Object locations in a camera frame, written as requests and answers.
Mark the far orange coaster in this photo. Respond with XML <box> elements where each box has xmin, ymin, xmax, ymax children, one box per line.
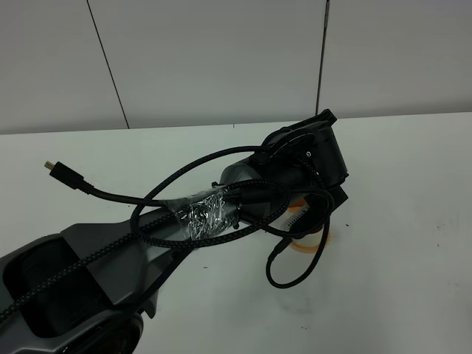
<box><xmin>288</xmin><ymin>198</ymin><xmax>307</xmax><ymax>213</ymax></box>

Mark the near orange coaster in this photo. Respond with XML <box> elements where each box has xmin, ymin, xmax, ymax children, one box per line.
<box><xmin>290</xmin><ymin>240</ymin><xmax>321</xmax><ymax>254</ymax></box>

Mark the near white teacup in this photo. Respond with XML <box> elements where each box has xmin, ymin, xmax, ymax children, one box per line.
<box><xmin>295</xmin><ymin>230</ymin><xmax>322</xmax><ymax>248</ymax></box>

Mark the black braided camera cable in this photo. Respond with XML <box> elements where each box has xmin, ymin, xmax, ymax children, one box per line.
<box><xmin>0</xmin><ymin>143</ymin><xmax>336</xmax><ymax>322</ymax></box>

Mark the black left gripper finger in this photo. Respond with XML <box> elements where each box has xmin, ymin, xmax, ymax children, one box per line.
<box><xmin>291</xmin><ymin>109</ymin><xmax>336</xmax><ymax>132</ymax></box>

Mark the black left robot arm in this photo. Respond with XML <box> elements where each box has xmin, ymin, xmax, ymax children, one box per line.
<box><xmin>1</xmin><ymin>110</ymin><xmax>348</xmax><ymax>353</ymax></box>

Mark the orange coaster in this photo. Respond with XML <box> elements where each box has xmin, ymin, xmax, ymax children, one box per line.
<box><xmin>290</xmin><ymin>240</ymin><xmax>321</xmax><ymax>254</ymax></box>
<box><xmin>288</xmin><ymin>198</ymin><xmax>307</xmax><ymax>213</ymax></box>

